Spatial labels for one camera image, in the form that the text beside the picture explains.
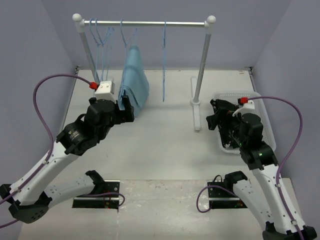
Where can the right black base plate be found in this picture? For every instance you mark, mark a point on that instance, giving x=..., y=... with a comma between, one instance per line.
x=220, y=199

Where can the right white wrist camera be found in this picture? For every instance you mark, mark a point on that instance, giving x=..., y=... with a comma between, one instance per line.
x=246, y=108

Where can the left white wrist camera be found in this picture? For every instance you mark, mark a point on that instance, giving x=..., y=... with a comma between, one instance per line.
x=105, y=91

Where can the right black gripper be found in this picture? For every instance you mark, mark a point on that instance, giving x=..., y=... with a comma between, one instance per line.
x=209, y=127

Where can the light blue trousers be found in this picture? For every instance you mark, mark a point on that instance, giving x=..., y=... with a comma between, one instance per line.
x=134, y=82

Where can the blue wire hanger with trousers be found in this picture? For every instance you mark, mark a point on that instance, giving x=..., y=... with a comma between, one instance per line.
x=132, y=38

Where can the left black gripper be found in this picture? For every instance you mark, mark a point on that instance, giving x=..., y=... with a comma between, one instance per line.
x=126, y=115

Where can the white metal clothes rack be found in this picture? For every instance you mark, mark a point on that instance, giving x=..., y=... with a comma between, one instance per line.
x=196, y=83

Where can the black patterned garment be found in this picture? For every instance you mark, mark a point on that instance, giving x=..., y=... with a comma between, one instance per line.
x=224, y=110

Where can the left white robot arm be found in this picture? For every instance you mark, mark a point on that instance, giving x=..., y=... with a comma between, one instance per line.
x=31, y=197

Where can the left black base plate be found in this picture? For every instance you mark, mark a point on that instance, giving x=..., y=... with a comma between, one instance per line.
x=111, y=201

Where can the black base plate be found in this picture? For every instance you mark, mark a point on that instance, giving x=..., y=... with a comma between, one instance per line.
x=220, y=199
x=111, y=201

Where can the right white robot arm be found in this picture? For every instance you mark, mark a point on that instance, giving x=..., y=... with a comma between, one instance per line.
x=275, y=212

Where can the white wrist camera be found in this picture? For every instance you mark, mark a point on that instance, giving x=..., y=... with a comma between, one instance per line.
x=105, y=91
x=246, y=108

